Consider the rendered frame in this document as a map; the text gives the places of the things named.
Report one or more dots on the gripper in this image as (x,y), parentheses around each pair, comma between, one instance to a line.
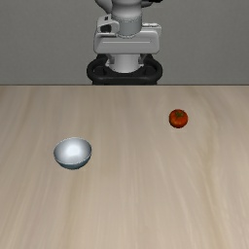
(126,42)

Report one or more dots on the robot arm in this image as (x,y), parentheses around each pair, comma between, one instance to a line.
(125,16)

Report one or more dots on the red tomato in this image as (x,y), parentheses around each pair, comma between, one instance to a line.
(178,119)

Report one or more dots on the grey-white bowl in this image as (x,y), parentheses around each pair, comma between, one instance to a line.
(72,152)

